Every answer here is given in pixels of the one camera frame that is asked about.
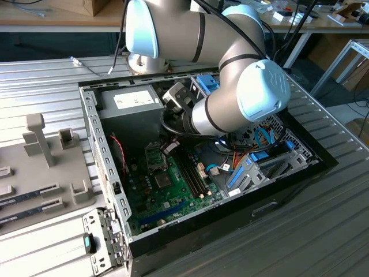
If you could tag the small white box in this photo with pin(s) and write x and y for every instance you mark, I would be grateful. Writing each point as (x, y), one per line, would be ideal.
(281, 16)

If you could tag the brown cardboard box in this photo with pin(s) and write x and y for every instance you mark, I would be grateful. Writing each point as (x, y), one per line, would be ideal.
(72, 5)
(360, 75)

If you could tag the beige board connector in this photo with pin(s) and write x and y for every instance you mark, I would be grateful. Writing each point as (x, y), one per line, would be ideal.
(201, 170)

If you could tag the CPU socket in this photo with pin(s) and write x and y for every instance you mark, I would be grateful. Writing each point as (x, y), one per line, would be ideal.
(163, 188)

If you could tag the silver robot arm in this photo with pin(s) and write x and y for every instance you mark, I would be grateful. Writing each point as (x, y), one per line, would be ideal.
(225, 72)

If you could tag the green motherboard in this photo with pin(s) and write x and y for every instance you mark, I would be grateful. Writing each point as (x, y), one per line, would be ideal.
(178, 202)

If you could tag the grey parts rack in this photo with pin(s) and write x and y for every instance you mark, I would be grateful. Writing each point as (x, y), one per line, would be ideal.
(57, 170)

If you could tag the round silver coin battery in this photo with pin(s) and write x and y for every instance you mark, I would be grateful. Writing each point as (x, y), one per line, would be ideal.
(161, 222)

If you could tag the blue plastic drive bracket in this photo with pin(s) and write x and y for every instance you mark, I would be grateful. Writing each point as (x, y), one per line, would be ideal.
(207, 82)

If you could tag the grey metal disk bay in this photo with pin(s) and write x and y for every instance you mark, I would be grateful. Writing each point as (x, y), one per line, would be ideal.
(297, 161)

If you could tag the black open PC case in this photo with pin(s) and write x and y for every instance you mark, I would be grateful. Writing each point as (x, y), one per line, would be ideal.
(216, 231)

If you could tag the aluminium profile frame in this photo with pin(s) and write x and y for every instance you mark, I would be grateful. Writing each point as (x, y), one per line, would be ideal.
(331, 68)

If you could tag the dark RAM stick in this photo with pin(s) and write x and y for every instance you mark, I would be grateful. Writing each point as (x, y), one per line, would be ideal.
(20, 214)
(20, 198)

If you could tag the black disk with blue carrier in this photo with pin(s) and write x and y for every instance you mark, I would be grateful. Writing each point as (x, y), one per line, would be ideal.
(259, 157)

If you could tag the grey power supply unit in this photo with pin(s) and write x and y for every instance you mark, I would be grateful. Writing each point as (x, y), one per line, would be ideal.
(129, 115)

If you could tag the black stand pole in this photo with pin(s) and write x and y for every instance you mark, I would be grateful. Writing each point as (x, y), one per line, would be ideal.
(299, 27)

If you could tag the blue plastic carrier rail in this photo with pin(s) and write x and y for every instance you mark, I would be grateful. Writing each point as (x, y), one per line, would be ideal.
(237, 177)

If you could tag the long wooden desk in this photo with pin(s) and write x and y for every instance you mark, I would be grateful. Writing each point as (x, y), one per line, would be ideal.
(34, 17)

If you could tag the black RAM slot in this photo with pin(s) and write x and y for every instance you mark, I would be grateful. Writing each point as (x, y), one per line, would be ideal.
(188, 176)
(185, 176)
(191, 176)
(195, 176)

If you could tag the blue expansion slot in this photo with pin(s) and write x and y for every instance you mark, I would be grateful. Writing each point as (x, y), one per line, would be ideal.
(164, 213)

